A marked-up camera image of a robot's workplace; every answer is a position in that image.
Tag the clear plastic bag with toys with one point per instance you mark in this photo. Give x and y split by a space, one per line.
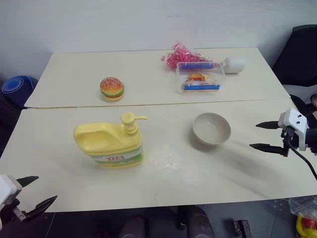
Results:
305 218

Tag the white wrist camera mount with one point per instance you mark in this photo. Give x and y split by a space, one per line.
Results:
8 188
296 121

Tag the toy hamburger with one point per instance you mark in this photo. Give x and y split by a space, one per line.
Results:
112 89

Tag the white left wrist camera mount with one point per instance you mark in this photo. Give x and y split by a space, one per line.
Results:
8 188

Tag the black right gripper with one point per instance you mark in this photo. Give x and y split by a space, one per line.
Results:
289 138

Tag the pink shredded paper bunch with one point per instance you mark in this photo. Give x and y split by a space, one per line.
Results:
182 55

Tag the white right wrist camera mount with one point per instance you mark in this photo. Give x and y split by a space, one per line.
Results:
296 121

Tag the clear plastic food box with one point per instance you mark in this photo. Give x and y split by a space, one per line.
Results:
198 85

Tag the grey ceramic bowl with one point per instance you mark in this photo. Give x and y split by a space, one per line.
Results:
211 129

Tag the black office chair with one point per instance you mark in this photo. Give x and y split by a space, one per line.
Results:
297 54

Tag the dark rounded shape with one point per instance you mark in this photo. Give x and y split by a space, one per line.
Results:
199 223

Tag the orange food pieces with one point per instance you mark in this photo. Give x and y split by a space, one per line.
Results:
198 77

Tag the blue rolled foam mat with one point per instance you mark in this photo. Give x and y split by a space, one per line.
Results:
17 85

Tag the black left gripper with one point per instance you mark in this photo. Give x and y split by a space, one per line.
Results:
12 210

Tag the white cup lying sideways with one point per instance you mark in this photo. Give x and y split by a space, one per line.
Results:
235 65

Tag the small black box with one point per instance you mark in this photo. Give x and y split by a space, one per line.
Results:
241 228

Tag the yellow pump detergent bottle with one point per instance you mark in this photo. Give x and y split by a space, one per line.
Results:
111 141

